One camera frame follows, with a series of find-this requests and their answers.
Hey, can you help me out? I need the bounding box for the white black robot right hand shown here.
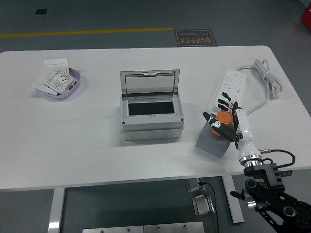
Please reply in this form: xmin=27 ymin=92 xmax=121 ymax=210
xmin=203 ymin=91 xmax=262 ymax=163

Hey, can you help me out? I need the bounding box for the orange cylinder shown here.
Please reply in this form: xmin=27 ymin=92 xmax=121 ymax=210
xmin=210 ymin=110 xmax=234 ymax=137

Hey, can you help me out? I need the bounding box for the grey junction box with lid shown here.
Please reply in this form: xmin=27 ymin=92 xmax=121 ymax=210
xmin=120 ymin=69 xmax=185 ymax=142

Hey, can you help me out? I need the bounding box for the grey cube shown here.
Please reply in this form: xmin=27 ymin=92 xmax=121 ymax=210
xmin=195 ymin=113 xmax=231 ymax=159

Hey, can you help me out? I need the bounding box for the grey table control box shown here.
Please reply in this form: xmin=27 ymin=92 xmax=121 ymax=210
xmin=186 ymin=178 xmax=207 ymax=193

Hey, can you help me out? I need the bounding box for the white power strip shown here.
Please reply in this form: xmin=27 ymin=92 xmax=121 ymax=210
xmin=212 ymin=68 xmax=247 ymax=115

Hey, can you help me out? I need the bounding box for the white table leg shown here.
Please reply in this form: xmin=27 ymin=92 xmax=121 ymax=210
xmin=222 ymin=175 xmax=244 ymax=224
xmin=47 ymin=187 xmax=66 ymax=233

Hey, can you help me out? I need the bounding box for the metal foot pedal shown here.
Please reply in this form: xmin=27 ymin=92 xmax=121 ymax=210
xmin=192 ymin=194 xmax=216 ymax=217

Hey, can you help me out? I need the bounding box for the brown floor sign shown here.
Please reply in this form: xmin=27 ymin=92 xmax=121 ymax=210
xmin=174 ymin=29 xmax=217 ymax=47

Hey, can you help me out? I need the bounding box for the red object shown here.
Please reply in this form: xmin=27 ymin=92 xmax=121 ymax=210
xmin=301 ymin=4 xmax=311 ymax=25

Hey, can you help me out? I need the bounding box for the purple plastic tray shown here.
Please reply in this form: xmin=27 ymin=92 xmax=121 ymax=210
xmin=36 ymin=67 xmax=81 ymax=100

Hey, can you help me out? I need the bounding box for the white socket with printed film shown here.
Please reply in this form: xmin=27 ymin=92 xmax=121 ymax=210
xmin=43 ymin=69 xmax=79 ymax=96

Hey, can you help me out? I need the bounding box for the white flat packet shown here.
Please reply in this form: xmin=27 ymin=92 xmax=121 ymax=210
xmin=32 ymin=68 xmax=56 ymax=96

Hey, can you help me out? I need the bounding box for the white power cord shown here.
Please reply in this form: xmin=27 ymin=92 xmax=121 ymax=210
xmin=237 ymin=58 xmax=284 ymax=116

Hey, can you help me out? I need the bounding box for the black cable under table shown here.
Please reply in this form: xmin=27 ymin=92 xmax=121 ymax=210
xmin=198 ymin=181 xmax=219 ymax=233

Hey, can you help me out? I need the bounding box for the metal base plate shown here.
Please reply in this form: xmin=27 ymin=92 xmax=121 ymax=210
xmin=143 ymin=221 xmax=205 ymax=233
xmin=82 ymin=225 xmax=144 ymax=233

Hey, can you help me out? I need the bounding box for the white wall switch plate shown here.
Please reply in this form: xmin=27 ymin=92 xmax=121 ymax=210
xmin=43 ymin=58 xmax=70 ymax=73

